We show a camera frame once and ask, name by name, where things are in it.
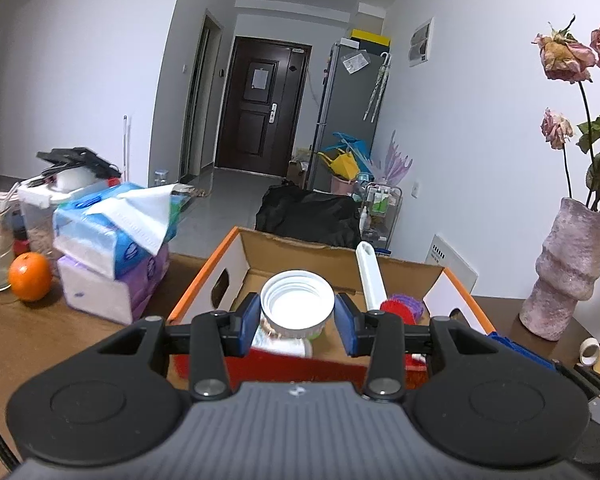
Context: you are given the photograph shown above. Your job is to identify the blue tissue pack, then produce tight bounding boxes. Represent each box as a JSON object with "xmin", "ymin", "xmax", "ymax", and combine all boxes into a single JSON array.
[{"xmin": 52, "ymin": 182, "xmax": 181, "ymax": 280}]

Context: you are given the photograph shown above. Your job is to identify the purple wing decoration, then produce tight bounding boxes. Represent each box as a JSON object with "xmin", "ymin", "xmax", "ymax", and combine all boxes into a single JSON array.
[{"xmin": 372, "ymin": 130, "xmax": 413, "ymax": 186}]

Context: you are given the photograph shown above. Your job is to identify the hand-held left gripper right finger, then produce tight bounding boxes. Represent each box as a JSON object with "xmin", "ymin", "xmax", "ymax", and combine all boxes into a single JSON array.
[{"xmin": 334, "ymin": 292, "xmax": 508, "ymax": 403}]

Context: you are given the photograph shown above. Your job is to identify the clear plastic bag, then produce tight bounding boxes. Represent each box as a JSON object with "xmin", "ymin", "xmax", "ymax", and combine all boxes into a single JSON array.
[{"xmin": 342, "ymin": 52, "xmax": 371, "ymax": 73}]

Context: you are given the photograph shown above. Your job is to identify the yellow box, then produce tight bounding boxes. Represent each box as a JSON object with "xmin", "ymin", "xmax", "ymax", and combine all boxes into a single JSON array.
[{"xmin": 350, "ymin": 30, "xmax": 392, "ymax": 47}]

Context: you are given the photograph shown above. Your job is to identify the white purple tissue pack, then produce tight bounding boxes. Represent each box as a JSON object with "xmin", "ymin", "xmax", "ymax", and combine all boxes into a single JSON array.
[{"xmin": 57, "ymin": 247, "xmax": 171, "ymax": 326}]

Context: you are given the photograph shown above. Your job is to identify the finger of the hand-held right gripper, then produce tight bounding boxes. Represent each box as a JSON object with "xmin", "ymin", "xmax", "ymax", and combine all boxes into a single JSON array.
[{"xmin": 487, "ymin": 332, "xmax": 588, "ymax": 403}]

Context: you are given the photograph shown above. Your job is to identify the white-handled red brush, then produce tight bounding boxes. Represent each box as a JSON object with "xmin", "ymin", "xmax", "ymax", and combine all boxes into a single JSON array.
[{"xmin": 355, "ymin": 241, "xmax": 426, "ymax": 323}]

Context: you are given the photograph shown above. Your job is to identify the black bag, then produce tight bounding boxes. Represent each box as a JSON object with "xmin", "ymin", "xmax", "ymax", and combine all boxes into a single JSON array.
[{"xmin": 255, "ymin": 184, "xmax": 363, "ymax": 250}]

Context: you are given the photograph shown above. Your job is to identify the white flat appliance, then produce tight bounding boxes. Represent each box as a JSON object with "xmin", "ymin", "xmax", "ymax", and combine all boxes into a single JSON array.
[{"xmin": 425, "ymin": 234, "xmax": 479, "ymax": 297}]

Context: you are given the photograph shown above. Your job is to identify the yellow bag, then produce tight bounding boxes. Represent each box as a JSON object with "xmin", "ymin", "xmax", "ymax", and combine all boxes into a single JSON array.
[{"xmin": 319, "ymin": 150, "xmax": 358, "ymax": 178}]

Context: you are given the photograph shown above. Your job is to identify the orange cardboard box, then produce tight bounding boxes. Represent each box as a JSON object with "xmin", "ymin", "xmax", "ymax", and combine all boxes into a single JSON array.
[{"xmin": 166, "ymin": 226, "xmax": 496, "ymax": 391}]

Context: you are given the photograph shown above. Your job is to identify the orange fruit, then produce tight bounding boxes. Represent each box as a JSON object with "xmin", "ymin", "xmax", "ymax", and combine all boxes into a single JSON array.
[{"xmin": 8, "ymin": 252, "xmax": 53, "ymax": 302}]

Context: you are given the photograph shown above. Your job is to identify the dark brown door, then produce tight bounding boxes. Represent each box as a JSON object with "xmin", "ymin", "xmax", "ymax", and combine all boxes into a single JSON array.
[{"xmin": 215, "ymin": 36, "xmax": 313, "ymax": 178}]

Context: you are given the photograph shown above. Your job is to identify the black flat device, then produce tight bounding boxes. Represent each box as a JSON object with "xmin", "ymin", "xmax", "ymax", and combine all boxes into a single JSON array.
[{"xmin": 36, "ymin": 147, "xmax": 122, "ymax": 180}]

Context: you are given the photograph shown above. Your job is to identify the white tape roll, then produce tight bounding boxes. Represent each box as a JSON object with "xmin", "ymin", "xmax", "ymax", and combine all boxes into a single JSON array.
[{"xmin": 579, "ymin": 337, "xmax": 600, "ymax": 366}]

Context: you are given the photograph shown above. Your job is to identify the clear plastic storage container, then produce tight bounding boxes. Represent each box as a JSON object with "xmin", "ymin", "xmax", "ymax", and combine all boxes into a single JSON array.
[{"xmin": 17, "ymin": 180, "xmax": 111, "ymax": 271}]

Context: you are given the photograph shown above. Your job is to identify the white ribbed bottle cap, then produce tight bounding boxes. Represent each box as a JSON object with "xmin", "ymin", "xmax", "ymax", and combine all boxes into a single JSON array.
[{"xmin": 260, "ymin": 270, "xmax": 336, "ymax": 341}]

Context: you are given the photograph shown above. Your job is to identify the side door frame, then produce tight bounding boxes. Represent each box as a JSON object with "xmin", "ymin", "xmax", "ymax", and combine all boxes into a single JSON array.
[{"xmin": 180, "ymin": 8, "xmax": 226, "ymax": 183}]

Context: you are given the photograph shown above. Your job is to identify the white wall electrical panel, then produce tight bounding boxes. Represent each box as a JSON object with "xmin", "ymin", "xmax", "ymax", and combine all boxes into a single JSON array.
[{"xmin": 409, "ymin": 17, "xmax": 435, "ymax": 67}]

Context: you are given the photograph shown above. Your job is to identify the dried pink roses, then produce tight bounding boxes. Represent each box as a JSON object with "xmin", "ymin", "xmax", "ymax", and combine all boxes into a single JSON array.
[{"xmin": 531, "ymin": 14, "xmax": 600, "ymax": 221}]

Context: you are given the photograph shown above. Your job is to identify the white mop handle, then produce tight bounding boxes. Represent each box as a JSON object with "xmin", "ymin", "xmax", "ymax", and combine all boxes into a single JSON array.
[{"xmin": 122, "ymin": 115, "xmax": 131, "ymax": 183}]

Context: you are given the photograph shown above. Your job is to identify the pink bucket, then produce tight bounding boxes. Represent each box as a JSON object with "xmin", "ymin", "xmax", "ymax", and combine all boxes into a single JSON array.
[{"xmin": 330, "ymin": 175, "xmax": 358, "ymax": 196}]

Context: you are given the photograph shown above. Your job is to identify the white trolley cart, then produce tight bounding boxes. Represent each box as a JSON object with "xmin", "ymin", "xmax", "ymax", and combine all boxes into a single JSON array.
[{"xmin": 357, "ymin": 182, "xmax": 403, "ymax": 253}]

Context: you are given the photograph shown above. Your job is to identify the pink ceramic vase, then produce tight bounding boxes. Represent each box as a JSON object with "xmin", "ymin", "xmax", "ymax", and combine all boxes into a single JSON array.
[{"xmin": 519, "ymin": 197, "xmax": 600, "ymax": 342}]

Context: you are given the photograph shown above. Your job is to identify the white folded umbrella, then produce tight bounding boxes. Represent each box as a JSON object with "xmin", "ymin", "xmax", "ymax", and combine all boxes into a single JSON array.
[{"xmin": 363, "ymin": 52, "xmax": 393, "ymax": 122}]

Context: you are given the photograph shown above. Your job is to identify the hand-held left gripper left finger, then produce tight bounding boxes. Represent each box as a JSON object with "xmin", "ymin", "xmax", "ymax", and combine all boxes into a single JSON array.
[{"xmin": 87, "ymin": 292, "xmax": 262, "ymax": 402}]

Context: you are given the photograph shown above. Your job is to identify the grey refrigerator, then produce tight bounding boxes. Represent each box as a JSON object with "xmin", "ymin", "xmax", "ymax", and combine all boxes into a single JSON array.
[{"xmin": 307, "ymin": 40, "xmax": 393, "ymax": 196}]

